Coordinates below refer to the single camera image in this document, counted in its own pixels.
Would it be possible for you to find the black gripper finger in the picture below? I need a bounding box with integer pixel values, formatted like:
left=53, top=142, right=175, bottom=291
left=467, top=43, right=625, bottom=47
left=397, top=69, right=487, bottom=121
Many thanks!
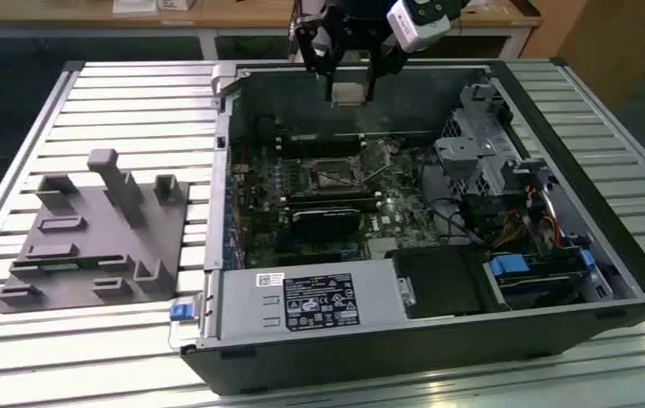
left=363, top=40, right=409, bottom=103
left=293, top=23, right=338, bottom=103

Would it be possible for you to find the silver CPU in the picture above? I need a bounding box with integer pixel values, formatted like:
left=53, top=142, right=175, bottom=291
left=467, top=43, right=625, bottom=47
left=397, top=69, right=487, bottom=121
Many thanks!
left=334, top=82, right=369, bottom=108

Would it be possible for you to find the black RAM slot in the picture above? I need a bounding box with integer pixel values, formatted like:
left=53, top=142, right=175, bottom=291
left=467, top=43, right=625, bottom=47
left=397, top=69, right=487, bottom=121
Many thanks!
left=274, top=139, right=367, bottom=145
left=274, top=133, right=367, bottom=140
left=285, top=195, right=383, bottom=201
left=285, top=190, right=383, bottom=196
left=285, top=199, right=383, bottom=206
left=285, top=204, right=383, bottom=210
left=274, top=149, right=367, bottom=156
left=274, top=144, right=367, bottom=150

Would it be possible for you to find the CPU socket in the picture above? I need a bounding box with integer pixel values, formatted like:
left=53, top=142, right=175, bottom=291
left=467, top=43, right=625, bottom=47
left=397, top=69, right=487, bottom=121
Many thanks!
left=303, top=156, right=366, bottom=192

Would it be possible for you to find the wooden desk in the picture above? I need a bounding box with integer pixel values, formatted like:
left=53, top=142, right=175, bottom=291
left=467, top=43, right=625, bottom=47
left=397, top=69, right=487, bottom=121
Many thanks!
left=0, top=0, right=543, bottom=60

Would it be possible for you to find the metal drive cage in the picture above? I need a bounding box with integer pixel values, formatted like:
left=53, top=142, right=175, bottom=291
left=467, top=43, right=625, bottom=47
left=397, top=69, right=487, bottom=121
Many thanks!
left=431, top=82, right=533, bottom=201

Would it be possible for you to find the green motherboard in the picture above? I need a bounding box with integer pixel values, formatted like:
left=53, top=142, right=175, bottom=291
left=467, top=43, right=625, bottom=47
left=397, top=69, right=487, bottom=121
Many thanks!
left=223, top=127, right=442, bottom=271

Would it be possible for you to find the wooden cabinet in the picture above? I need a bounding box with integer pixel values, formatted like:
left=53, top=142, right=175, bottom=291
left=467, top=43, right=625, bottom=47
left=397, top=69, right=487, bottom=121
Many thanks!
left=522, top=0, right=645, bottom=110

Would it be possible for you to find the black graphics card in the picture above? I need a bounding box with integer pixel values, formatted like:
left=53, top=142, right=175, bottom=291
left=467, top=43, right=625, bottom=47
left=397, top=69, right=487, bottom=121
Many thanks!
left=285, top=206, right=361, bottom=244

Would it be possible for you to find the silver chipset heat sink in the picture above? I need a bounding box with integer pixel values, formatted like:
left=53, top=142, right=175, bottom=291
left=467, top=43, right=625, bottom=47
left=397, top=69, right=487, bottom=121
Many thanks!
left=365, top=236, right=398, bottom=258

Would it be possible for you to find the hard disk in blue carrier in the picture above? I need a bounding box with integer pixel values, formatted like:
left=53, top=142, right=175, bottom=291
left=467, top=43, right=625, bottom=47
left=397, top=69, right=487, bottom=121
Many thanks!
left=481, top=250, right=598, bottom=308

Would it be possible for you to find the black plastic shroud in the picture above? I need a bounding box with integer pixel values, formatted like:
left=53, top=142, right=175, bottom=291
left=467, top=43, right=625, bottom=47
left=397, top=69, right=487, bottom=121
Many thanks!
left=382, top=245, right=507, bottom=320

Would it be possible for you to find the grey parts rack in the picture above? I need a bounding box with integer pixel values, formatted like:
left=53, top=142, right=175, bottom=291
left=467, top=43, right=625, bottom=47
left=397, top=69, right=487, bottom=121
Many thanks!
left=0, top=148, right=191, bottom=315

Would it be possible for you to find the grey power supply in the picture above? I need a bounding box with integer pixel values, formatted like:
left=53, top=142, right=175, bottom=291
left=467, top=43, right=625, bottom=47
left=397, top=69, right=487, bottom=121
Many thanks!
left=202, top=258, right=413, bottom=343

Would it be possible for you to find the blue case latch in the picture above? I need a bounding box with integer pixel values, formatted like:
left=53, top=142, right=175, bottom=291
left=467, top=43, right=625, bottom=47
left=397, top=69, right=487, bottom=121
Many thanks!
left=169, top=298, right=195, bottom=320

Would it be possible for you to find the black PC case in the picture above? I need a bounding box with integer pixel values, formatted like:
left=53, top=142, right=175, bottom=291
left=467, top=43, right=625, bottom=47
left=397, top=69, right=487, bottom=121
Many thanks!
left=178, top=59, right=645, bottom=394

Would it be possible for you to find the black camera cable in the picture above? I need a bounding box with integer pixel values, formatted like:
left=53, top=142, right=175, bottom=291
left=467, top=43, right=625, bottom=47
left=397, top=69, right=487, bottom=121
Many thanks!
left=285, top=0, right=306, bottom=63

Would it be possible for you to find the black power cable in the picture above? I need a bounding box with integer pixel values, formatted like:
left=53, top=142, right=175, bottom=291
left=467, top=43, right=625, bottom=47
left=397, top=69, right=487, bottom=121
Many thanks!
left=421, top=195, right=497, bottom=250

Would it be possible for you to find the yellow wire bundle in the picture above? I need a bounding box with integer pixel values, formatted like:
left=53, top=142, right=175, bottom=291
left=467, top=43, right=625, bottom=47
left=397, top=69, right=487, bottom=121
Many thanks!
left=490, top=212, right=527, bottom=250

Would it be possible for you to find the orange data cable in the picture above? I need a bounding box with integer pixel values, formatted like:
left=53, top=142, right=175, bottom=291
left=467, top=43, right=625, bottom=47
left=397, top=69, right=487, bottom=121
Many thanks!
left=539, top=214, right=562, bottom=250

